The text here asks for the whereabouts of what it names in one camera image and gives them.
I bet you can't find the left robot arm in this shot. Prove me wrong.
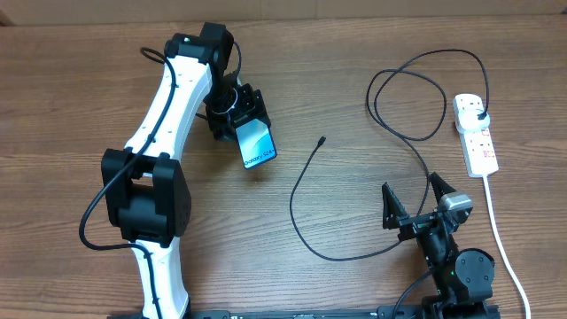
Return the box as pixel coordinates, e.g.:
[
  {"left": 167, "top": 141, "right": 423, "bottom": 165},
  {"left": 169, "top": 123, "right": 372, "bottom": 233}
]
[{"left": 100, "top": 22, "right": 277, "bottom": 318}]

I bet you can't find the white power strip cord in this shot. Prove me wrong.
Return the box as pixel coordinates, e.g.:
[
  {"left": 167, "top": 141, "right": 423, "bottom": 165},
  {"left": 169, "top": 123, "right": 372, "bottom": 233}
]
[{"left": 481, "top": 175, "right": 532, "bottom": 319}]

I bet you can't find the cardboard backboard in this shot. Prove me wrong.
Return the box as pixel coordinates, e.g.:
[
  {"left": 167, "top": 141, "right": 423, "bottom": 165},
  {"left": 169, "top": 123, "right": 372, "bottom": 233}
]
[{"left": 1, "top": 0, "right": 566, "bottom": 26}]

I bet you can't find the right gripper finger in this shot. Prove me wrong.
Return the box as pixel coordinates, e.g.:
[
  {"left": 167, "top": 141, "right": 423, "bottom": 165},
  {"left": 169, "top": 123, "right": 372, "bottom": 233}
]
[
  {"left": 382, "top": 183, "right": 409, "bottom": 230},
  {"left": 429, "top": 172, "right": 456, "bottom": 204}
]

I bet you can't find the white power strip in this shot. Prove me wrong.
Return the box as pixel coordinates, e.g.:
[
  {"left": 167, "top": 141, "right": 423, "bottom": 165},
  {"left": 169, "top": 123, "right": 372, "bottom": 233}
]
[{"left": 452, "top": 93, "right": 499, "bottom": 178}]

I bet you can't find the white charger plug adapter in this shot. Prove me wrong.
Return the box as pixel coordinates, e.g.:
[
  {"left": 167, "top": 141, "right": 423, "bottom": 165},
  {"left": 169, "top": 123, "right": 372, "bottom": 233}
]
[{"left": 455, "top": 110, "right": 491, "bottom": 134}]

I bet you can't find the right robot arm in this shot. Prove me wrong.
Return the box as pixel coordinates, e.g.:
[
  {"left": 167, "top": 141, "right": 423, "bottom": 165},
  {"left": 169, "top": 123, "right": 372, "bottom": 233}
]
[{"left": 377, "top": 173, "right": 501, "bottom": 319}]

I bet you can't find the Samsung Galaxy smartphone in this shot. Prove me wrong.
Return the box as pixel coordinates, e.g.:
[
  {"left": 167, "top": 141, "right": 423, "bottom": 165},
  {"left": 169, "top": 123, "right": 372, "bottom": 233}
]
[{"left": 236, "top": 119, "right": 277, "bottom": 169}]

